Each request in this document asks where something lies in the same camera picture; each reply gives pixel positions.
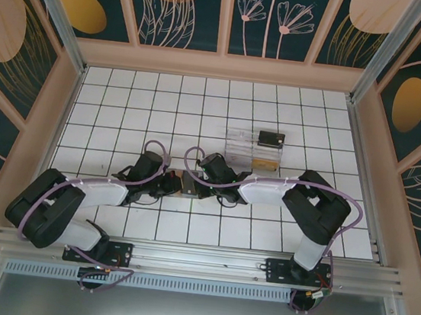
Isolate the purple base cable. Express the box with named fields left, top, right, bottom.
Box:
left=288, top=288, right=322, bottom=315
left=70, top=250, right=137, bottom=297

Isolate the aluminium frame post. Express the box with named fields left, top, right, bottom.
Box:
left=8, top=0, right=96, bottom=76
left=347, top=0, right=421, bottom=110

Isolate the aluminium mounting rail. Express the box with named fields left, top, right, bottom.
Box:
left=0, top=219, right=405, bottom=304

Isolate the gold credit card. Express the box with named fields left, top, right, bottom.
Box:
left=250, top=157, right=281, bottom=174

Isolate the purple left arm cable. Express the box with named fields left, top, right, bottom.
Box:
left=15, top=124, right=173, bottom=256

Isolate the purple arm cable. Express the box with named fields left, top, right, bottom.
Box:
left=15, top=124, right=173, bottom=256
left=170, top=144, right=371, bottom=288

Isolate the clear acrylic card organizer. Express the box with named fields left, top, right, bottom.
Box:
left=223, top=127, right=287, bottom=174

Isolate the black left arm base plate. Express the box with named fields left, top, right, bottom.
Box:
left=62, top=235, right=134, bottom=270

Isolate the slotted grey cable duct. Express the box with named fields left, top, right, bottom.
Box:
left=2, top=254, right=295, bottom=307

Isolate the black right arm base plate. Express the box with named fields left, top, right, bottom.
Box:
left=263, top=256, right=336, bottom=291

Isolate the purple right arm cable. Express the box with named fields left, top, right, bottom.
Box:
left=170, top=144, right=371, bottom=288

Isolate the black credit card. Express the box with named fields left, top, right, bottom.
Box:
left=257, top=130, right=287, bottom=150

